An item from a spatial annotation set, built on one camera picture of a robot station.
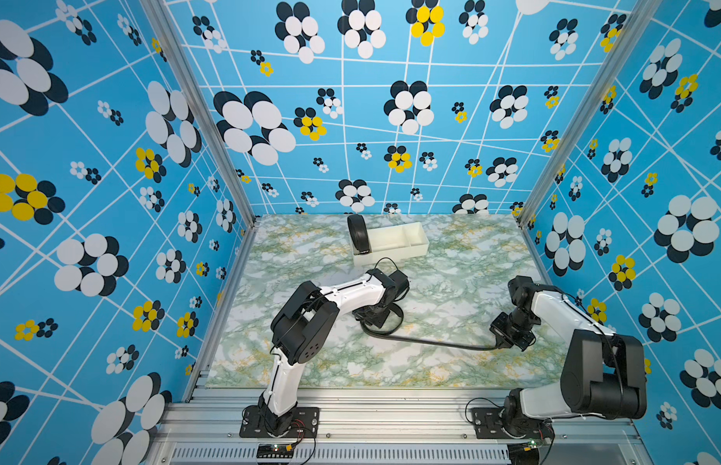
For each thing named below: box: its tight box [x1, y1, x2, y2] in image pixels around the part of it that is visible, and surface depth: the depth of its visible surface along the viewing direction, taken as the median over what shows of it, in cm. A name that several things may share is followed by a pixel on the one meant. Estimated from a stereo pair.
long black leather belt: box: [346, 214, 371, 254], surface depth 99 cm
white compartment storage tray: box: [352, 221, 430, 266], surface depth 113 cm
